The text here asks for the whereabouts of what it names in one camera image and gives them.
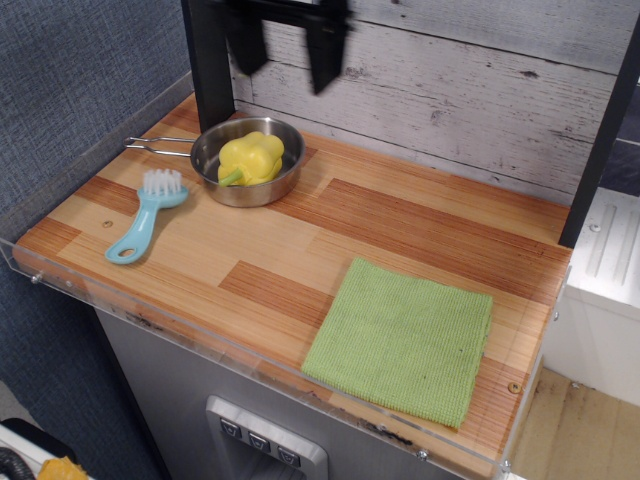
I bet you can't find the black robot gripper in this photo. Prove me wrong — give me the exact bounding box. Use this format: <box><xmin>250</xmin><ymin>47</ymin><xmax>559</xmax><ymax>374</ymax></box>
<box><xmin>214</xmin><ymin>1</ymin><xmax>351</xmax><ymax>95</ymax></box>

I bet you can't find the light blue dish brush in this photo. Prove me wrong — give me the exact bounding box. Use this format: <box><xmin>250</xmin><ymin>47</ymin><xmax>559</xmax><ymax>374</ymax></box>
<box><xmin>105</xmin><ymin>169</ymin><xmax>189</xmax><ymax>265</ymax></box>

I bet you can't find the yellow toy bell pepper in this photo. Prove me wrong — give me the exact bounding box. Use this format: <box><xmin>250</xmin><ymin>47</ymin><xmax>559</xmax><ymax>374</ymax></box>
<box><xmin>218</xmin><ymin>131</ymin><xmax>284</xmax><ymax>187</ymax></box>

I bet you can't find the small steel pan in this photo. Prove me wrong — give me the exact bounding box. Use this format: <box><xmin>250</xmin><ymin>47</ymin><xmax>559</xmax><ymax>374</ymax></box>
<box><xmin>125</xmin><ymin>117</ymin><xmax>306</xmax><ymax>209</ymax></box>

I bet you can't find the green woven cloth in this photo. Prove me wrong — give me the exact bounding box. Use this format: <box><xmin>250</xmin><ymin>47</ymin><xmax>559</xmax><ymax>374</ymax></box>
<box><xmin>301</xmin><ymin>258</ymin><xmax>493</xmax><ymax>429</ymax></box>

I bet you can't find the grey toy fridge cabinet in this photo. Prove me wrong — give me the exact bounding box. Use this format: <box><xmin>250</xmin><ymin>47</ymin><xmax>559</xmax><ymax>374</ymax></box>
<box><xmin>97</xmin><ymin>311</ymin><xmax>509</xmax><ymax>479</ymax></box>

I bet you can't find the silver dispenser button panel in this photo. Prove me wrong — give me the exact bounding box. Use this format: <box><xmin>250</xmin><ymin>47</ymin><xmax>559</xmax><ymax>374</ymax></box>
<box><xmin>206</xmin><ymin>395</ymin><xmax>329</xmax><ymax>479</ymax></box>

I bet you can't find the white side cabinet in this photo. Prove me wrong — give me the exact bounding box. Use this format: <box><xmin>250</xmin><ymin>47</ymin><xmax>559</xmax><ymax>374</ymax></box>
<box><xmin>541</xmin><ymin>188</ymin><xmax>639</xmax><ymax>405</ymax></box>

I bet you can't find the clear acrylic table guard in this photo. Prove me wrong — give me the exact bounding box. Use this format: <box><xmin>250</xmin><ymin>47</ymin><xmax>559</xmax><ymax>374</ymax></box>
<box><xmin>1</xmin><ymin>61</ymin><xmax>571</xmax><ymax>459</ymax></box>

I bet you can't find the yellow black object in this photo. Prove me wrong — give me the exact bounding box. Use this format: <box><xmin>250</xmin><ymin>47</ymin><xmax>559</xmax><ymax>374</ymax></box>
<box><xmin>1</xmin><ymin>418</ymin><xmax>91</xmax><ymax>479</ymax></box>

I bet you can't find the black left frame post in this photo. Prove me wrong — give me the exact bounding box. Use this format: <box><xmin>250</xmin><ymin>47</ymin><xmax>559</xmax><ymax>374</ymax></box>
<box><xmin>181</xmin><ymin>0</ymin><xmax>236</xmax><ymax>132</ymax></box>

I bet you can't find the black frame post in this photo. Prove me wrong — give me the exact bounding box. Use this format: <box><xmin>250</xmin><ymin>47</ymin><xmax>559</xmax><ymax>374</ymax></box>
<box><xmin>558</xmin><ymin>19</ymin><xmax>639</xmax><ymax>248</ymax></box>
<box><xmin>181</xmin><ymin>0</ymin><xmax>236</xmax><ymax>132</ymax></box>

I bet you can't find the black right frame post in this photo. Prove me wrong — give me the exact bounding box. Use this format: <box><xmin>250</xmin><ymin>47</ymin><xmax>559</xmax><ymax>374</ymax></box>
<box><xmin>558</xmin><ymin>19</ymin><xmax>639</xmax><ymax>248</ymax></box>

